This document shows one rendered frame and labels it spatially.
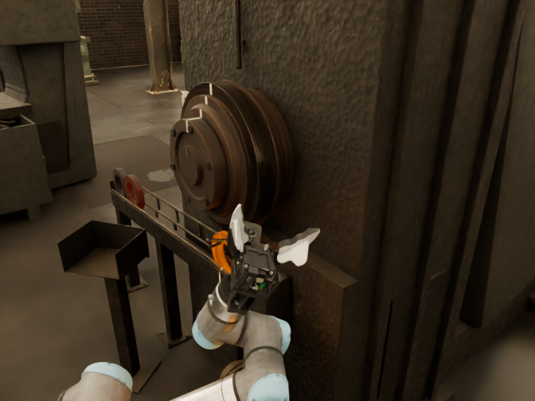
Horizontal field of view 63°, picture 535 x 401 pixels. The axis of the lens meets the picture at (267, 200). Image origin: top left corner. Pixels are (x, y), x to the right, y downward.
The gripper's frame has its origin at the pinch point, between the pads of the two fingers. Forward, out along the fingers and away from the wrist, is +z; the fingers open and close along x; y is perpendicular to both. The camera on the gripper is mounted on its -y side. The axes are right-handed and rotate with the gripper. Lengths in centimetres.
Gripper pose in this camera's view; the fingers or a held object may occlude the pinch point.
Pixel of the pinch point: (281, 213)
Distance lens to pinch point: 74.0
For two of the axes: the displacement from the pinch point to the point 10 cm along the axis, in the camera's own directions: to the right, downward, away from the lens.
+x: -9.0, -2.9, -3.3
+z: 4.3, -7.0, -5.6
